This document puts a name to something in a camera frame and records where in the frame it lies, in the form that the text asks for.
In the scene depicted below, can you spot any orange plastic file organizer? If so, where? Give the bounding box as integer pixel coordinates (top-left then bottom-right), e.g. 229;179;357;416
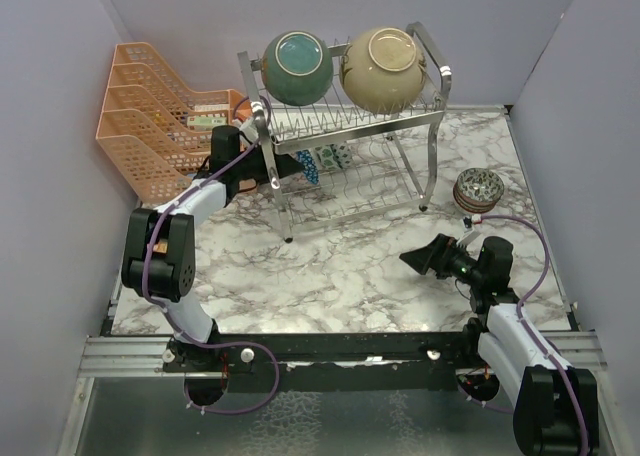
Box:
95;42;251;204

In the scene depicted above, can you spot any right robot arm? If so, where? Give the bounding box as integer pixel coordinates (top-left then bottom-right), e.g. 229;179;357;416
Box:
400;234;600;455

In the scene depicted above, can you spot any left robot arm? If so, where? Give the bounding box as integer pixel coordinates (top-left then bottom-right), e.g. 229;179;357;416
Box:
121;125;274;371

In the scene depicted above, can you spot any dark red patterned bowl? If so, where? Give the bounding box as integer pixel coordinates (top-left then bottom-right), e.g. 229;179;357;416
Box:
296;150;319;185

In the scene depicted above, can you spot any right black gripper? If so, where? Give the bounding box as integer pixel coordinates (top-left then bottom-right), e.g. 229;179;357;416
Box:
401;233;486;286

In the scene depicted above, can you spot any blue dotted small bowl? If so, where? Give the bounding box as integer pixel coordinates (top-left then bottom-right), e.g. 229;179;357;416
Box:
333;143;353;169

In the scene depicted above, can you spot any pink patterned small bowl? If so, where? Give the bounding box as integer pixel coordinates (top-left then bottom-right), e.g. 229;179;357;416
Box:
456;168;505;203

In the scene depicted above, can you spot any steel two-tier dish rack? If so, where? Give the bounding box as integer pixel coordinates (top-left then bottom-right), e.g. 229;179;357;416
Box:
238;22;452;241

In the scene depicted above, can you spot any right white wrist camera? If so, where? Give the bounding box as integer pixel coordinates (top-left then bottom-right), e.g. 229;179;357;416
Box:
458;214;482;248

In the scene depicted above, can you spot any large cream ceramic bowl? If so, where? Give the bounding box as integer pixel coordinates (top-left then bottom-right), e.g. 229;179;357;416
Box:
339;27;428;115

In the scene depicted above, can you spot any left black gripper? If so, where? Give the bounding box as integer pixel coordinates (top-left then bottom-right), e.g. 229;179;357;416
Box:
233;134;303;184

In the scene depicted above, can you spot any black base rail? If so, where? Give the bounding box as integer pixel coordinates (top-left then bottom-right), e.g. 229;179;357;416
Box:
163;331;490;393

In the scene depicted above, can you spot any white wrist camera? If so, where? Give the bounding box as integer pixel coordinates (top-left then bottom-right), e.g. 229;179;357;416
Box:
234;116;259;145
458;214;482;248

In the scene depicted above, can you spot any green patterned small bowl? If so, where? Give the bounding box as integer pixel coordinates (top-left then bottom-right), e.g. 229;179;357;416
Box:
315;145;340;171

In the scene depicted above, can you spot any large teal ceramic bowl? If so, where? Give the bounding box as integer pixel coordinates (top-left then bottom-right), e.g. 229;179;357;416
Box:
260;31;333;107

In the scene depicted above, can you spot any green white box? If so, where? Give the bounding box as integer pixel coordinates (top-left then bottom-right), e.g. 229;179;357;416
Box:
186;115;227;131

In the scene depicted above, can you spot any aluminium frame rail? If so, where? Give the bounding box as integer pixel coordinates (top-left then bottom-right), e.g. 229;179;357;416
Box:
78;336;169;378

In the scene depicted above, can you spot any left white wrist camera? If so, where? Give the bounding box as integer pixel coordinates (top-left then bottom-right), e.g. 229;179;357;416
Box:
234;116;259;145

